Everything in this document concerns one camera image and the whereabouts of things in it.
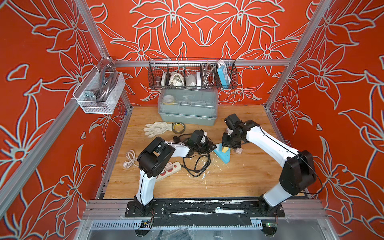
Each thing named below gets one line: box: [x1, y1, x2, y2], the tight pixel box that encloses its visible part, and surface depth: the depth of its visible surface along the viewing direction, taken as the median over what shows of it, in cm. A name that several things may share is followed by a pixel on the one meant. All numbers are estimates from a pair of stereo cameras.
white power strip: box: [155, 161, 182, 182], surface depth 85 cm
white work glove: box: [143, 121, 173, 138], surface depth 107 cm
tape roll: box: [172, 122, 186, 134], surface depth 107 cm
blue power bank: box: [217, 65, 231, 89], surface depth 89 cm
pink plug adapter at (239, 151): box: [235, 147, 243, 155], surface depth 94 cm
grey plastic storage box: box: [157, 88, 218, 126], surface depth 100 cm
